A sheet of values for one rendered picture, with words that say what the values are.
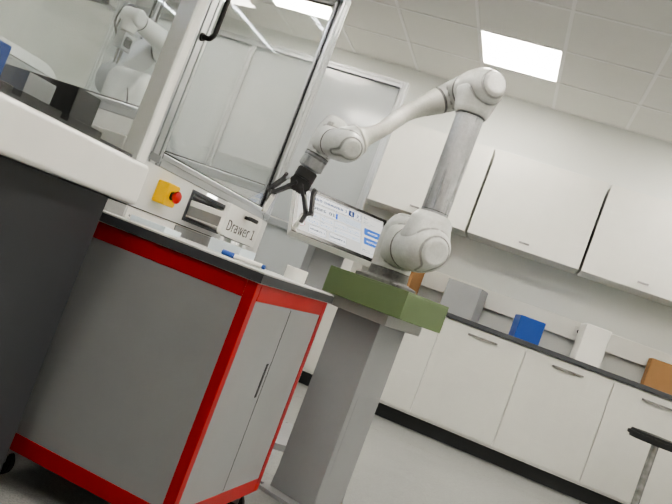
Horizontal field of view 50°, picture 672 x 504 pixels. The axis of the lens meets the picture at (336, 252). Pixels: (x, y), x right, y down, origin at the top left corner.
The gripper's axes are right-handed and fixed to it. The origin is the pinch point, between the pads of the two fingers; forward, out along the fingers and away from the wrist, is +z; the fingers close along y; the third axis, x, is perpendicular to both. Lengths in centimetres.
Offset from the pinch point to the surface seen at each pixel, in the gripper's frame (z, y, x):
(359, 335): 22, -43, -17
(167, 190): 10.1, 20.6, 39.7
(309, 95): -51, 37, -45
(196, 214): 13.6, 20.5, 16.2
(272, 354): 33, -39, 46
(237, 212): 5.7, 10.0, 11.1
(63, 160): 11, -1, 114
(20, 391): 66, -4, 90
